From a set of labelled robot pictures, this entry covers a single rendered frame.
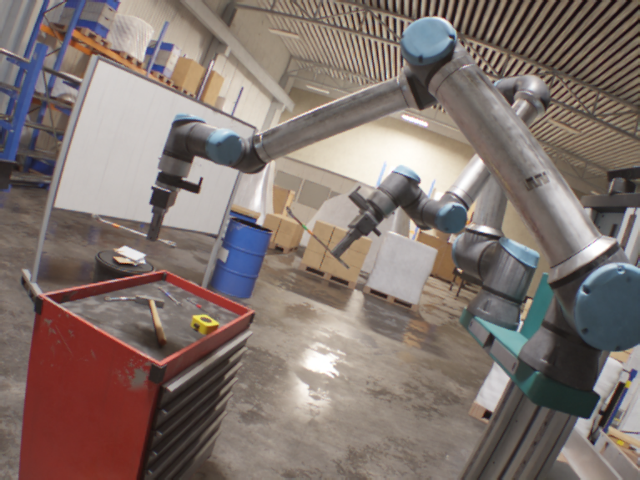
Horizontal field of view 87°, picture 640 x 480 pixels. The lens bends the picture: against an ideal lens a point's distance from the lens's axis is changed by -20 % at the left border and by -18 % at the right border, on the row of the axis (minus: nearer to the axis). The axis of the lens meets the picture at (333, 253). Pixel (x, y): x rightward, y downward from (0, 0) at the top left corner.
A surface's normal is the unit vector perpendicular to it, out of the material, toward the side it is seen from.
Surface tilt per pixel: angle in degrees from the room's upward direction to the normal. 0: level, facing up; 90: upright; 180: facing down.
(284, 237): 90
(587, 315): 93
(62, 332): 90
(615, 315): 93
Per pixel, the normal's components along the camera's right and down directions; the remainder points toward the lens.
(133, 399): -0.15, 0.06
